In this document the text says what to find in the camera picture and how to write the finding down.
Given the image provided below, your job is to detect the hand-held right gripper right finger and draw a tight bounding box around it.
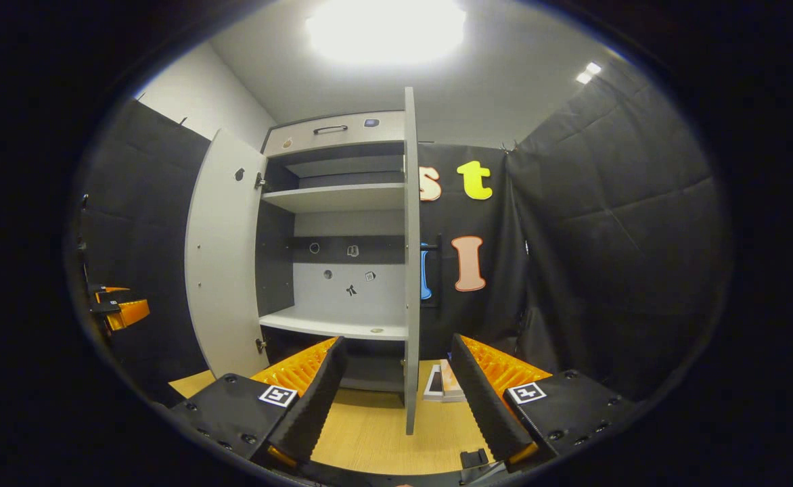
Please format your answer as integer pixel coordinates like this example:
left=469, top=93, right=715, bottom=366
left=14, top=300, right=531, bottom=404
left=451, top=333, right=637, bottom=471

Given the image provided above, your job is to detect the white book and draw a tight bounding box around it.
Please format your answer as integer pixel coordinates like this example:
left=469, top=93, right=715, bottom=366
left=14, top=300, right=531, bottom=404
left=424, top=364, right=445, bottom=402

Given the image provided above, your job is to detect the large ceiling light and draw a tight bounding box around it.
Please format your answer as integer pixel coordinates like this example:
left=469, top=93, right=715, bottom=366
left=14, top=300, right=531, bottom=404
left=305, top=0, right=468, bottom=66

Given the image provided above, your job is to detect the black backdrop cloth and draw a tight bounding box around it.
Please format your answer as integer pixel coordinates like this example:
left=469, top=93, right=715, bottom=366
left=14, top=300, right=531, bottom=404
left=68, top=57, right=732, bottom=407

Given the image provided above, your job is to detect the grey double-door shoe cabinet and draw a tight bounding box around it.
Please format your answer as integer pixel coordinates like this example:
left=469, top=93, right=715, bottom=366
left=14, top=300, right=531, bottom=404
left=254, top=110, right=411, bottom=393

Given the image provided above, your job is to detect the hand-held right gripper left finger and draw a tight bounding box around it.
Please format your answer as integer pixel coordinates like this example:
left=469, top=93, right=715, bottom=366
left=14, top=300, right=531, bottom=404
left=170, top=336, right=348, bottom=471

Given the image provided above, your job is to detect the black door handle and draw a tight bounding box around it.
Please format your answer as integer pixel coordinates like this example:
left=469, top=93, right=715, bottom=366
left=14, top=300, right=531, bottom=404
left=422, top=233, right=443, bottom=308

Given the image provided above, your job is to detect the grey cabinet door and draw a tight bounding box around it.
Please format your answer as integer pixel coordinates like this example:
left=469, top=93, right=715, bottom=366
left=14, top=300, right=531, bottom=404
left=402, top=87, right=422, bottom=436
left=185, top=129, right=270, bottom=379

